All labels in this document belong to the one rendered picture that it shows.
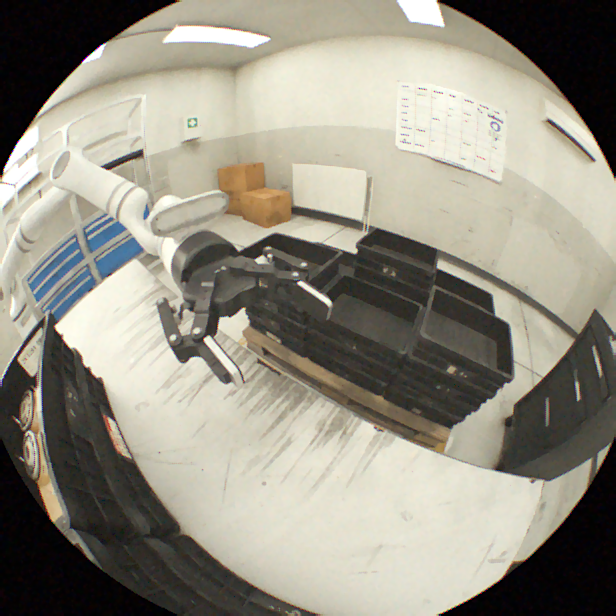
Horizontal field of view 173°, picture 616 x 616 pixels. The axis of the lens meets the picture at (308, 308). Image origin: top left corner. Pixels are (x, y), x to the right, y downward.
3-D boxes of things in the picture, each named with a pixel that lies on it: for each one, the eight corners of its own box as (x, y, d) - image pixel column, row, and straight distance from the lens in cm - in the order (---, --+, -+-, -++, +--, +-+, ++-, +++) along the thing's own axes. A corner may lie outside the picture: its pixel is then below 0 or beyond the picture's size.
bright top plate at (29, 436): (23, 439, 60) (21, 438, 60) (35, 425, 52) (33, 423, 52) (30, 484, 56) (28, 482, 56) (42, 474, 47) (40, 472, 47)
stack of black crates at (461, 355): (380, 399, 104) (418, 334, 68) (401, 354, 121) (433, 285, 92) (451, 431, 113) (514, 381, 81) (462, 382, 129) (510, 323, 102)
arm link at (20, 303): (4, 266, 92) (21, 311, 93) (-9, 282, 86) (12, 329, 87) (15, 254, 84) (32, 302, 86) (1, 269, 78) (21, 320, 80)
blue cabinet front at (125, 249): (102, 278, 240) (82, 228, 230) (157, 241, 248) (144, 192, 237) (102, 279, 238) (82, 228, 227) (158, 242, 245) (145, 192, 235)
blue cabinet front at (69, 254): (51, 326, 257) (26, 279, 247) (96, 283, 241) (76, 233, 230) (51, 327, 254) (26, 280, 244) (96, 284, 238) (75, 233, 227)
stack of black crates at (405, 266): (345, 313, 132) (354, 243, 107) (364, 287, 154) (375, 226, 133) (406, 341, 128) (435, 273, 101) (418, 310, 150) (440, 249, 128)
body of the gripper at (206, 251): (231, 271, 30) (277, 309, 24) (174, 300, 28) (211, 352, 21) (226, 219, 27) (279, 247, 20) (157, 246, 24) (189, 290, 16)
